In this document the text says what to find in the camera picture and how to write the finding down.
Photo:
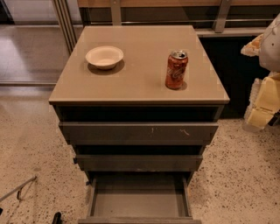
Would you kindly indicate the white paper bowl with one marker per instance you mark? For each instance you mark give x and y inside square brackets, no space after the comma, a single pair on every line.
[104,57]

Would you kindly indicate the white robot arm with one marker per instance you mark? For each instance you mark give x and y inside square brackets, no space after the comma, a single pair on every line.
[269,56]

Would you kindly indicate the grey top drawer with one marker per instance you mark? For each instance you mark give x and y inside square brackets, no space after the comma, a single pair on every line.
[138,133]

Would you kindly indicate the red coke can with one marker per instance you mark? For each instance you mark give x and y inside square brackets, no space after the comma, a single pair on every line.
[176,68]

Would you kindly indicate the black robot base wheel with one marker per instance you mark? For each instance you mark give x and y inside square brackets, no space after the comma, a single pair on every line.
[275,120]

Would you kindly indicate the black object on floor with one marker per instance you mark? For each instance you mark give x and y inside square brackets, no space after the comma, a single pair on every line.
[57,218]

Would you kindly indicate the open grey bottom drawer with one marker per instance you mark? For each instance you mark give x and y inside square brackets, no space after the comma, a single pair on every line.
[145,198]

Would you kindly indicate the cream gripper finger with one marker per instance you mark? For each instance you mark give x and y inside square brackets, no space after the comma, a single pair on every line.
[252,48]
[264,102]

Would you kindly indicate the metal rod on floor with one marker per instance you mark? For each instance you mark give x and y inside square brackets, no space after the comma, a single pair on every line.
[17,190]

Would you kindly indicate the grey middle drawer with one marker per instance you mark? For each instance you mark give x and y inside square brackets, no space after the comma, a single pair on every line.
[139,163]

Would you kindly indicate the metal railing frame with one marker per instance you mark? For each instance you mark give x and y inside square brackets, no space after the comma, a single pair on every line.
[219,23]

